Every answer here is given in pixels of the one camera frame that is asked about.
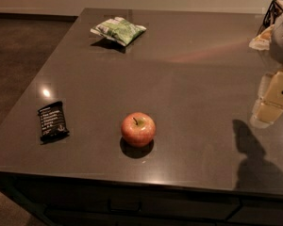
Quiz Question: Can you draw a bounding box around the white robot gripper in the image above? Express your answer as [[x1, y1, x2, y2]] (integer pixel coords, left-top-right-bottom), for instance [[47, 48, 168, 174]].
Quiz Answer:
[[250, 13, 283, 129]]

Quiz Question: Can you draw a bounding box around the red apple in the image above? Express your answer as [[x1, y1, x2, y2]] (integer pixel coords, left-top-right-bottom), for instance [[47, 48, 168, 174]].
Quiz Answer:
[[121, 112, 156, 148]]

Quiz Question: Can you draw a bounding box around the yellow white snack bag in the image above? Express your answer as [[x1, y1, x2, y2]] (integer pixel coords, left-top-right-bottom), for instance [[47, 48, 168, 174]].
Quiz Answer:
[[249, 25, 274, 51]]

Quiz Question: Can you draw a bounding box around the green jalapeno chip bag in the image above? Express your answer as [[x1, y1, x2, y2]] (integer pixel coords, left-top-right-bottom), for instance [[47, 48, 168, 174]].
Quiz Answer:
[[91, 17, 147, 46]]

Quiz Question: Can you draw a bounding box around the black snack bar wrapper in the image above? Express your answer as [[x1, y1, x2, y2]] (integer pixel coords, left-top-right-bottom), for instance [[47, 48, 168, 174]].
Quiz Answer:
[[38, 101, 69, 143]]

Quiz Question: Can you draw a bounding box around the black wire basket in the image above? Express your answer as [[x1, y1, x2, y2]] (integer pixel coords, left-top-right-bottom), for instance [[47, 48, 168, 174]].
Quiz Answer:
[[258, 0, 283, 34]]

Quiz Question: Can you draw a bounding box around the dark cabinet drawer handle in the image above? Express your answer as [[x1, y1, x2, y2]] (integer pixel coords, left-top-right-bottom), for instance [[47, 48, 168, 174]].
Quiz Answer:
[[108, 199, 142, 214]]

